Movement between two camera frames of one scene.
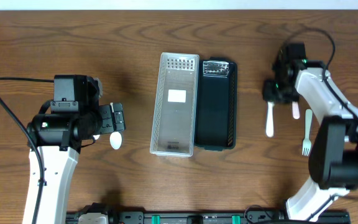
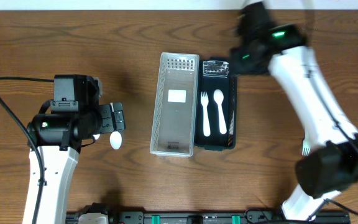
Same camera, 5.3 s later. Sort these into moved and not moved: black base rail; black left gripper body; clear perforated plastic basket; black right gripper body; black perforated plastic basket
Moved: black right gripper body
Not moved: black left gripper body; clear perforated plastic basket; black perforated plastic basket; black base rail
